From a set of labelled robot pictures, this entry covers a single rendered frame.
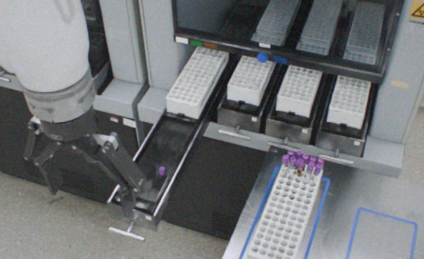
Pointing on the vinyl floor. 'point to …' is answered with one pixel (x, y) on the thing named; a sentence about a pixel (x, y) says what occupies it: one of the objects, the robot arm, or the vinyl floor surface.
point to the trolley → (347, 214)
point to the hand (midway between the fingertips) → (91, 195)
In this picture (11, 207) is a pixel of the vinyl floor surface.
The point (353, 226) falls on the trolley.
